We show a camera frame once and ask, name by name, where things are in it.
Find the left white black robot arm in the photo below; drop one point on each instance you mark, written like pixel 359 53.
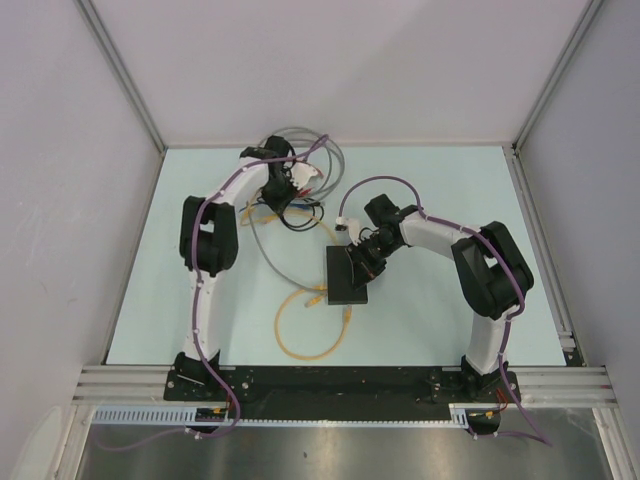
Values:
pixel 209 241

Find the grey slotted cable duct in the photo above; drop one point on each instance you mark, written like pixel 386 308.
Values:
pixel 196 417

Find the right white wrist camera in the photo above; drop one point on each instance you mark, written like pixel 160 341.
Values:
pixel 351 226

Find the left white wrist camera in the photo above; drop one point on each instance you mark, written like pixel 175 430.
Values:
pixel 305 172

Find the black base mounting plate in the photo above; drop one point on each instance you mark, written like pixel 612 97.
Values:
pixel 317 393

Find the black network switch box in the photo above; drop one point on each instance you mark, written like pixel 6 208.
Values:
pixel 339 279

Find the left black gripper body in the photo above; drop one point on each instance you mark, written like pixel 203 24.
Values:
pixel 277 191

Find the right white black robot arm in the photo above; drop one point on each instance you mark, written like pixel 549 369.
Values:
pixel 494 276

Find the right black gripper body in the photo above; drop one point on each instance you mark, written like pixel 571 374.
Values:
pixel 376 250

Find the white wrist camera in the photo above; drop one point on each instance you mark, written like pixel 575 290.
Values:
pixel 351 226
pixel 305 172

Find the aluminium frame rail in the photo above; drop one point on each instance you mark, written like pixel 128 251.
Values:
pixel 549 387

